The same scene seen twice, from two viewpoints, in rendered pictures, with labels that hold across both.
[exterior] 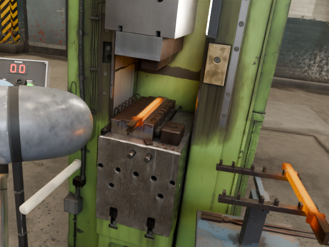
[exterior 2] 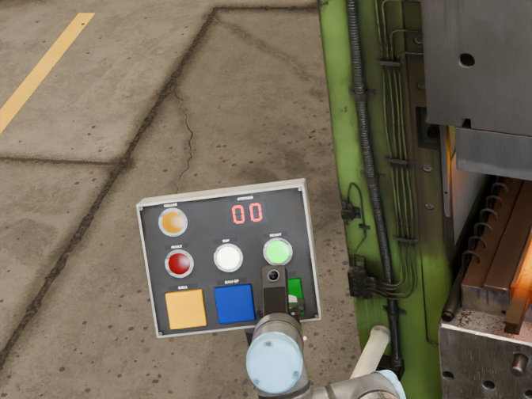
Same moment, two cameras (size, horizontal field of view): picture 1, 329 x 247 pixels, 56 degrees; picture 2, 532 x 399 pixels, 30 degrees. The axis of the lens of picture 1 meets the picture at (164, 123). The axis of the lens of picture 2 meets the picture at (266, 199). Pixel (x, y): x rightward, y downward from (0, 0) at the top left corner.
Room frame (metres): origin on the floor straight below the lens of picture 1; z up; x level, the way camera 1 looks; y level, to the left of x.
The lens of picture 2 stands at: (-0.14, 0.13, 2.40)
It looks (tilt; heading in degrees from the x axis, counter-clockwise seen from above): 38 degrees down; 19
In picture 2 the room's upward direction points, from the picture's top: 11 degrees counter-clockwise
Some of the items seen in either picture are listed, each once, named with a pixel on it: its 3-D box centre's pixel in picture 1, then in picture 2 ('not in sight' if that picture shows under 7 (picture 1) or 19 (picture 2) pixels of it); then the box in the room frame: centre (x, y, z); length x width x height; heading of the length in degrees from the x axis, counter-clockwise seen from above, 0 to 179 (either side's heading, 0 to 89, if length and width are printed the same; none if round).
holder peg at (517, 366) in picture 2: (131, 154); (518, 365); (1.19, 0.13, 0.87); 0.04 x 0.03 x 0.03; 167
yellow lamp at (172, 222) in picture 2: not in sight; (172, 222); (1.26, 0.80, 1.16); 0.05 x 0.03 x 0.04; 77
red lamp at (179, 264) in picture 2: not in sight; (179, 264); (1.22, 0.79, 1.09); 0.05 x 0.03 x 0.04; 77
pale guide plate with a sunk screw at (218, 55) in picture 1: (216, 64); not in sight; (1.33, -0.19, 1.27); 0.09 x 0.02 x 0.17; 77
